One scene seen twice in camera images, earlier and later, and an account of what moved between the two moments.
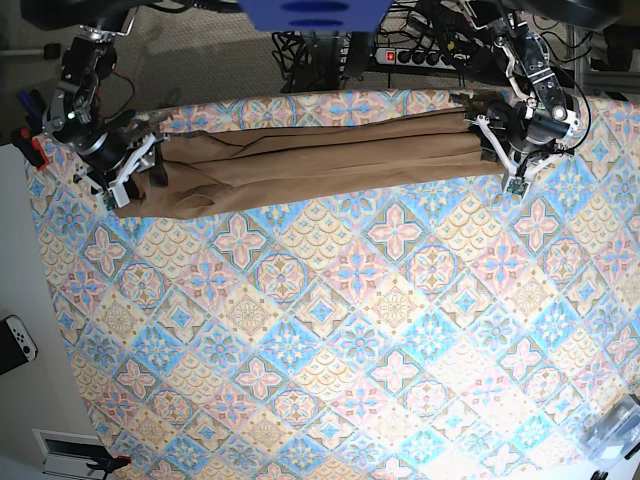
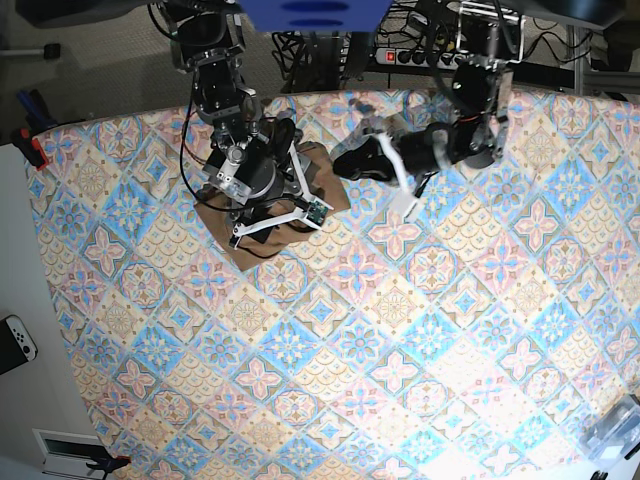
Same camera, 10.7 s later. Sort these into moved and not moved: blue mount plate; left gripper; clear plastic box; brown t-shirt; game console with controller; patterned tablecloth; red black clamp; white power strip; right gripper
Moved: right gripper; left gripper; brown t-shirt
Not moved: clear plastic box; white power strip; patterned tablecloth; blue mount plate; red black clamp; game console with controller
